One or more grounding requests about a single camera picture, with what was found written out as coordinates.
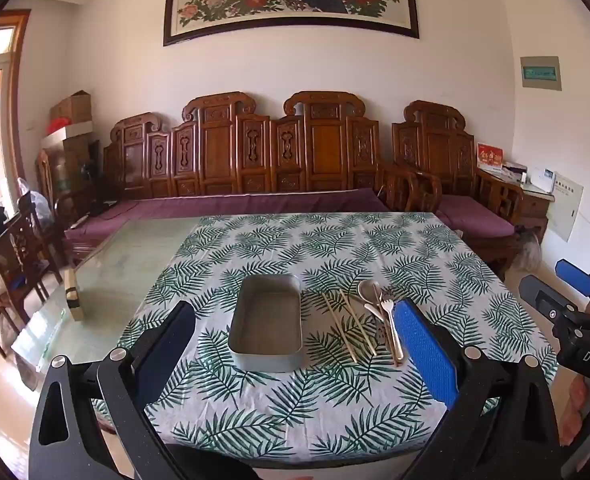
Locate white plastic spoon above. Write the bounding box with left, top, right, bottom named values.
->
left=365, top=302, right=391, bottom=327

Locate framed peony painting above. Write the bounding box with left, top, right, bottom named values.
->
left=163, top=0, right=420, bottom=47

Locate carved wooden armchair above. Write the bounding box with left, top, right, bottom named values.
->
left=390, top=100, right=526, bottom=281

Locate person's right hand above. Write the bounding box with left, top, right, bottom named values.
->
left=559, top=377, right=590, bottom=450

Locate glass front cabinet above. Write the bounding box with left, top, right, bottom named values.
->
left=37, top=137, right=100, bottom=202

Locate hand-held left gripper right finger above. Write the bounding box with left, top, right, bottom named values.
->
left=392, top=299, right=561, bottom=480

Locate brown cardboard box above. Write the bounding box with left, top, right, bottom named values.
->
left=50, top=91, right=93, bottom=123

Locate small purple seat cushion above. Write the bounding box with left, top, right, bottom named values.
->
left=435, top=195, right=517, bottom=239

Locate carved wooden sofa bench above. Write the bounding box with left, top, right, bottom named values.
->
left=62, top=91, right=441, bottom=267

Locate green white wall panel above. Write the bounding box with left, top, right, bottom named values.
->
left=520, top=55, right=562, bottom=92

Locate leaf print tablecloth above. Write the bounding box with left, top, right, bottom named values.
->
left=92, top=212, right=558, bottom=468

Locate white leaning panel cover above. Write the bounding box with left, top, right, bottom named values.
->
left=545, top=172, right=585, bottom=243

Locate white desktop device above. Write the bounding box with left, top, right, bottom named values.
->
left=530, top=165, right=557, bottom=194

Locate wooden dining chair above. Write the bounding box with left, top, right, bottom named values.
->
left=17, top=190, right=76, bottom=281
left=0, top=217, right=50, bottom=357

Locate rectangular metal tray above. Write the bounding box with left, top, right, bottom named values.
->
left=227, top=274, right=303, bottom=373

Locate white flat box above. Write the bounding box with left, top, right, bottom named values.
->
left=41, top=121, right=94, bottom=149

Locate wooden door frame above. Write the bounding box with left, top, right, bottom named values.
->
left=0, top=10, right=32, bottom=187

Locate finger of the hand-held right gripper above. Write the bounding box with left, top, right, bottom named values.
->
left=519, top=274, right=582, bottom=322
left=555, top=259, right=590, bottom=306

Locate long purple seat cushion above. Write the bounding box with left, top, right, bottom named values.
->
left=65, top=188, right=392, bottom=242

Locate beige long box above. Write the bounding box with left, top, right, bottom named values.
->
left=64, top=268, right=86, bottom=322

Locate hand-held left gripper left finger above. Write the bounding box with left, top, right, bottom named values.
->
left=27, top=301, right=198, bottom=480

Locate wooden chopstick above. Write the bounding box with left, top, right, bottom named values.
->
left=326, top=294, right=362, bottom=361
left=343, top=290, right=377, bottom=353
left=339, top=290, right=374, bottom=357
left=322, top=294, right=358, bottom=364

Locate white ladle spoon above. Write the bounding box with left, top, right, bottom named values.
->
left=357, top=280, right=388, bottom=346

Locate red desk calendar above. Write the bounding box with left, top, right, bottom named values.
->
left=476, top=143, right=505, bottom=174

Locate black desk fan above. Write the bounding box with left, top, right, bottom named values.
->
left=80, top=160, right=100, bottom=191

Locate grey fluffy duster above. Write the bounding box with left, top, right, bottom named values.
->
left=518, top=230, right=544, bottom=272

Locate white plastic fork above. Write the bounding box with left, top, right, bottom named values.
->
left=379, top=297, right=397, bottom=342

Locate clear plastic bag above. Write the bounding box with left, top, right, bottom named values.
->
left=17, top=177, right=56, bottom=231

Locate wooden side table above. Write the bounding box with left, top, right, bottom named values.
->
left=478, top=167, right=556, bottom=242

